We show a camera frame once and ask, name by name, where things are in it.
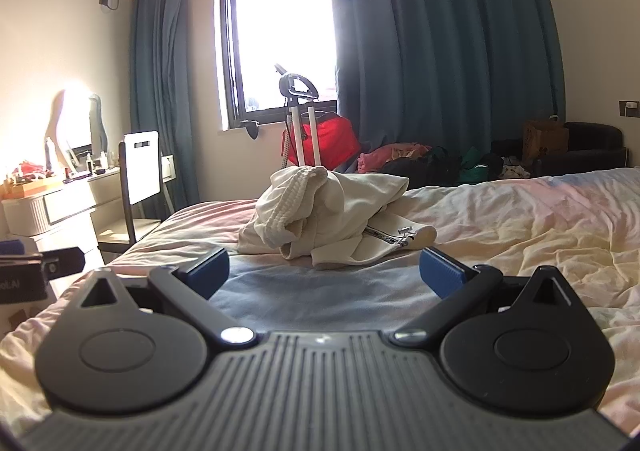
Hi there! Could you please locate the cosmetics clutter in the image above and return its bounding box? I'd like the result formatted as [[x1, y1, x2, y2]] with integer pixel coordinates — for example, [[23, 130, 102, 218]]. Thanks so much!
[[0, 136, 121, 197]]

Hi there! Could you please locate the blue curtain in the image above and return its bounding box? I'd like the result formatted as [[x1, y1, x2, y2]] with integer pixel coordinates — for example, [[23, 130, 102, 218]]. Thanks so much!
[[129, 0, 238, 212], [320, 0, 567, 182]]

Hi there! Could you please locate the pink clothes pile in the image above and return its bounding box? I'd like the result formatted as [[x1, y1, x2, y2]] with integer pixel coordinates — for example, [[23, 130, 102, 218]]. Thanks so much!
[[357, 142, 432, 175]]

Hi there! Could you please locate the white backed chair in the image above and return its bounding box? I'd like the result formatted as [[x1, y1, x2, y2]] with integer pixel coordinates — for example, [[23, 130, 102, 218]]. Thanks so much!
[[96, 131, 166, 257]]

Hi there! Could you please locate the dark framed window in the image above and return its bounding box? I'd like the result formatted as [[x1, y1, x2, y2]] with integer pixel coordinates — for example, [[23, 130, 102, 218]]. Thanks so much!
[[217, 0, 338, 129]]

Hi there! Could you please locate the cardboard box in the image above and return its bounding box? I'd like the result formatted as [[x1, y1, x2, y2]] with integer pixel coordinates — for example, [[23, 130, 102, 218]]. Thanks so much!
[[522, 115, 570, 167]]

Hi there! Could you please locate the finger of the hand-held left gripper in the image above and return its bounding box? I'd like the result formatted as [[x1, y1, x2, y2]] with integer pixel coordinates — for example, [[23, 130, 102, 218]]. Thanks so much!
[[44, 246, 84, 278]]

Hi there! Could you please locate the black armchair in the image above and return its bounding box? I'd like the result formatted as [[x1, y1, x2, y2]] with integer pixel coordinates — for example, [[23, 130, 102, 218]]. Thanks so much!
[[492, 121, 629, 177]]

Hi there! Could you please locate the green cloth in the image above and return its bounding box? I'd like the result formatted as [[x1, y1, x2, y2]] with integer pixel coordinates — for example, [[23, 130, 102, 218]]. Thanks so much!
[[457, 146, 497, 182]]

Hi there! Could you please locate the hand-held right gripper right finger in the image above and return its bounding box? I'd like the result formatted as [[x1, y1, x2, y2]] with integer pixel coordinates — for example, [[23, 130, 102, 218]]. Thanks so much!
[[391, 247, 583, 348]]

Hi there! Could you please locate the vanity mirror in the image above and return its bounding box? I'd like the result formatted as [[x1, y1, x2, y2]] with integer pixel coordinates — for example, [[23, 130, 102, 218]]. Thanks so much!
[[50, 87, 109, 167]]

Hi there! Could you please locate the white dressing table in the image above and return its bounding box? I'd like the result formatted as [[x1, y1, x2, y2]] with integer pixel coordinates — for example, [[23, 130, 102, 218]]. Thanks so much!
[[0, 166, 123, 252]]

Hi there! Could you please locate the red bag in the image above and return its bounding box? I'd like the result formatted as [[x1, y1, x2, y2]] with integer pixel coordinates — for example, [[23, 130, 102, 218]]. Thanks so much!
[[282, 112, 362, 172]]

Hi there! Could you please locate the cream hoodie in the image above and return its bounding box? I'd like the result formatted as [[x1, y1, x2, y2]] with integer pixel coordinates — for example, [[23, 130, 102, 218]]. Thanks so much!
[[237, 166, 437, 271]]

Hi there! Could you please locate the dark clothes pile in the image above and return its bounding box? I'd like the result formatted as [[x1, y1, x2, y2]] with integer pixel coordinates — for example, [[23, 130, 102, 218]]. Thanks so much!
[[382, 147, 462, 188]]

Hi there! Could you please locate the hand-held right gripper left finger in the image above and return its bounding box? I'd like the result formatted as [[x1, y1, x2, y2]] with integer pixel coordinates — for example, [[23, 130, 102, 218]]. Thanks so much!
[[79, 247, 258, 348]]

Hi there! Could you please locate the pastel bed blanket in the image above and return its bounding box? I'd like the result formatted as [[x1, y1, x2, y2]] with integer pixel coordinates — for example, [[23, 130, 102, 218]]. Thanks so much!
[[0, 166, 640, 434]]

